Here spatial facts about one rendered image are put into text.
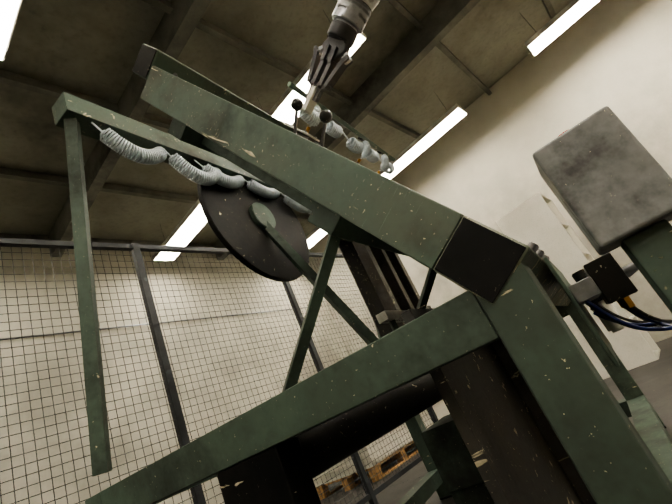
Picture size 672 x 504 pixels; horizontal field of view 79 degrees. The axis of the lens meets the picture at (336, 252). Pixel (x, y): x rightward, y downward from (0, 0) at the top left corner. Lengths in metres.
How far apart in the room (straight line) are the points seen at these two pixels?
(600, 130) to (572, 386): 0.38
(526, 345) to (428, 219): 0.26
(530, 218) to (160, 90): 4.52
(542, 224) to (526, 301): 4.58
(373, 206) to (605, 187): 0.38
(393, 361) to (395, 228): 0.24
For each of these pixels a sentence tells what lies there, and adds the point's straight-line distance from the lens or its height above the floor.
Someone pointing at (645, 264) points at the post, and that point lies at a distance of 0.73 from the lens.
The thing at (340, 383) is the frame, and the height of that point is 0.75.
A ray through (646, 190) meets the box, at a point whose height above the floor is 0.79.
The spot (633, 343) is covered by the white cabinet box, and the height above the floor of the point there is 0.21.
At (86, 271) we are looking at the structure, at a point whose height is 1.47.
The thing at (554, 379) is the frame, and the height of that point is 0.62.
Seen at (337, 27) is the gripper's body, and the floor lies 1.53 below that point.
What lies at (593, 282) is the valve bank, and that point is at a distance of 0.98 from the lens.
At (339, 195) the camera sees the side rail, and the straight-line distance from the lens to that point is 0.85.
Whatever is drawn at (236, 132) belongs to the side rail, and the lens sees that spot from 1.10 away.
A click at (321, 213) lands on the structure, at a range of 0.94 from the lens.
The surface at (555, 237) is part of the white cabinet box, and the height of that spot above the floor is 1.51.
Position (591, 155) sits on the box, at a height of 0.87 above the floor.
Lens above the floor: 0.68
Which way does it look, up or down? 21 degrees up
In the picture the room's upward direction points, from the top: 25 degrees counter-clockwise
